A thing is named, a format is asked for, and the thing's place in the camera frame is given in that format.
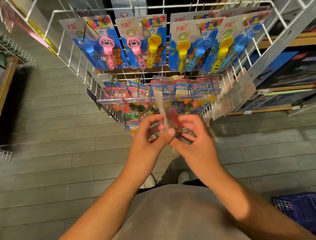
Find person's right hand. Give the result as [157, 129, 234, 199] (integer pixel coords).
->
[170, 115, 224, 188]

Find person's left hand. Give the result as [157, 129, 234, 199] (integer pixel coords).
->
[123, 115, 176, 188]

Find blue packet blue sticky toy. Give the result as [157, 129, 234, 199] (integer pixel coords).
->
[152, 88, 182, 141]

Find pile of small toy packets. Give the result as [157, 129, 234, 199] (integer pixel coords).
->
[96, 75, 223, 134]

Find pink and yellow bubble wand card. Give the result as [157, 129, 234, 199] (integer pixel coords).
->
[116, 14, 169, 70]

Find bubble wand cards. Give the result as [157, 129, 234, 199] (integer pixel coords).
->
[169, 6, 272, 75]

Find blue plastic shopping basket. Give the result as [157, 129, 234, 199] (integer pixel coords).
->
[272, 192, 316, 235]

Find blue and pink bubble wand card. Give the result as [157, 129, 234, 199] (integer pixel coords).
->
[59, 15, 129, 72]

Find person's left forearm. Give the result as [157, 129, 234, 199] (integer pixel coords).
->
[59, 175, 154, 240]

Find person's grey clothing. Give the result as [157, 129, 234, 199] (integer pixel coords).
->
[113, 184, 252, 240]

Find clear plastic label holder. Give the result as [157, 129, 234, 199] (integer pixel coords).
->
[211, 69, 256, 121]

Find wooden shelf unit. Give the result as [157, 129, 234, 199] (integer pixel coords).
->
[227, 0, 316, 115]

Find wooden goods shelf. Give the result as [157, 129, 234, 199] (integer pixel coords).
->
[0, 54, 19, 114]

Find pink hanging packet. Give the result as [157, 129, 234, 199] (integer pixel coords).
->
[0, 0, 55, 52]

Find white wire display rack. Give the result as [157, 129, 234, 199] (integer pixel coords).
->
[0, 0, 316, 135]

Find white wire side rack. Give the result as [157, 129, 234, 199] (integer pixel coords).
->
[0, 32, 38, 67]

